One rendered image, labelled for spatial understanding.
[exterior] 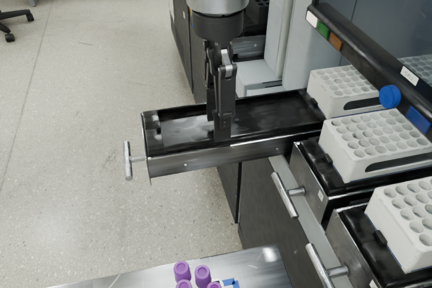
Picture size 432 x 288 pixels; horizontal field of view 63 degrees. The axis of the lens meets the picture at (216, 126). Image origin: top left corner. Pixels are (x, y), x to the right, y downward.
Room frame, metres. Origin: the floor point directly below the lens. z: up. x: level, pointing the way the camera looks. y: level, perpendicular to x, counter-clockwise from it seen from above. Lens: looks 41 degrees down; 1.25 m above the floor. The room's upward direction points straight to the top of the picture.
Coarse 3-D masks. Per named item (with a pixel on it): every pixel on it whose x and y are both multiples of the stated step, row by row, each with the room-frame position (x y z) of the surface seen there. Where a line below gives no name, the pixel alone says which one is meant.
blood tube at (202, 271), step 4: (196, 268) 0.16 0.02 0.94; (200, 268) 0.16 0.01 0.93; (204, 268) 0.16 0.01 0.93; (208, 268) 0.16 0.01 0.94; (196, 272) 0.16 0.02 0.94; (200, 272) 0.16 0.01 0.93; (204, 272) 0.16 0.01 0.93; (208, 272) 0.16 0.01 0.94; (196, 276) 0.16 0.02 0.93; (200, 276) 0.16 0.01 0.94; (204, 276) 0.16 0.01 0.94; (208, 276) 0.16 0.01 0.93; (196, 280) 0.16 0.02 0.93; (200, 280) 0.15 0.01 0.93; (204, 280) 0.15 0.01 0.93; (208, 280) 0.16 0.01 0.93; (196, 284) 0.16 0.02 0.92; (200, 284) 0.15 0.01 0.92; (204, 284) 0.15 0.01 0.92
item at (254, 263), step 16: (208, 256) 0.24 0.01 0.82; (224, 256) 0.24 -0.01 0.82; (240, 256) 0.24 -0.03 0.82; (256, 256) 0.24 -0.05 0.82; (272, 256) 0.24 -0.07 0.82; (128, 272) 0.22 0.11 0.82; (144, 272) 0.22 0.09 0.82; (160, 272) 0.22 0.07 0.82; (192, 272) 0.22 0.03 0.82; (224, 272) 0.22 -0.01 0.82; (240, 272) 0.22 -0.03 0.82; (256, 272) 0.22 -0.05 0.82; (272, 272) 0.22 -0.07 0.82; (288, 272) 0.22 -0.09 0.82
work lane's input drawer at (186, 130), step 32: (256, 96) 0.60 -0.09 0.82; (288, 96) 0.62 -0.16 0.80; (160, 128) 0.49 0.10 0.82; (192, 128) 0.51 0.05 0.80; (256, 128) 0.51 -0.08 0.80; (288, 128) 0.50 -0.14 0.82; (320, 128) 0.51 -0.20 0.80; (128, 160) 0.48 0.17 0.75; (160, 160) 0.43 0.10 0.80; (192, 160) 0.45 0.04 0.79; (224, 160) 0.46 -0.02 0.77
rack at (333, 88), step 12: (312, 72) 0.62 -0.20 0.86; (324, 72) 0.62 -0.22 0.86; (336, 72) 0.62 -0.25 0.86; (348, 72) 0.62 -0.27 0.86; (312, 84) 0.60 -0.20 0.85; (324, 84) 0.57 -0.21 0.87; (336, 84) 0.57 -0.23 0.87; (348, 84) 0.58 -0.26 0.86; (360, 84) 0.58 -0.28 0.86; (312, 96) 0.59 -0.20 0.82; (324, 96) 0.55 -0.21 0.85; (336, 96) 0.53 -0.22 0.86; (348, 96) 0.53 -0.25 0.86; (360, 96) 0.54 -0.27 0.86; (372, 96) 0.55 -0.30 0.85; (324, 108) 0.54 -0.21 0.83; (336, 108) 0.53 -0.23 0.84; (348, 108) 0.57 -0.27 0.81; (360, 108) 0.54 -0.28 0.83; (372, 108) 0.55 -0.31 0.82; (384, 108) 0.56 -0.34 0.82
